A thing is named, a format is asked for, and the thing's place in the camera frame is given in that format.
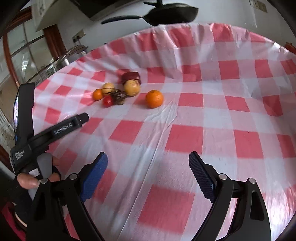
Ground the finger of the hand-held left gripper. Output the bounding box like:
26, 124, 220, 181
13, 83, 36, 149
30, 113, 90, 151

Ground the range hood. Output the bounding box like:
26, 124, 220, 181
32, 0, 144, 30

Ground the yellow passion fruit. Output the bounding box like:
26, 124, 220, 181
124, 79, 141, 96
102, 83, 115, 95

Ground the red white checkered tablecloth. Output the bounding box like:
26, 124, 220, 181
32, 22, 296, 241

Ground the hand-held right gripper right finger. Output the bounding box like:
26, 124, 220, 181
188, 151, 272, 241

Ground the wooden door frame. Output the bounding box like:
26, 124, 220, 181
44, 24, 67, 65

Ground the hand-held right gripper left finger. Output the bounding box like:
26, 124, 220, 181
25, 151, 109, 241

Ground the wall socket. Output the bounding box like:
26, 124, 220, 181
72, 32, 85, 43
251, 0, 269, 12

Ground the orange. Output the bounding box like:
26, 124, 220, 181
145, 90, 164, 108

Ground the wooden framed glass door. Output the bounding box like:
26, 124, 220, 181
0, 14, 58, 93

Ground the metal pot lid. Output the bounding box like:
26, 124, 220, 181
57, 45, 89, 66

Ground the person's left hand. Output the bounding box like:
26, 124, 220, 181
6, 156, 62, 209

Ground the dark red fruit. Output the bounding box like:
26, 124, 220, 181
122, 72, 141, 85

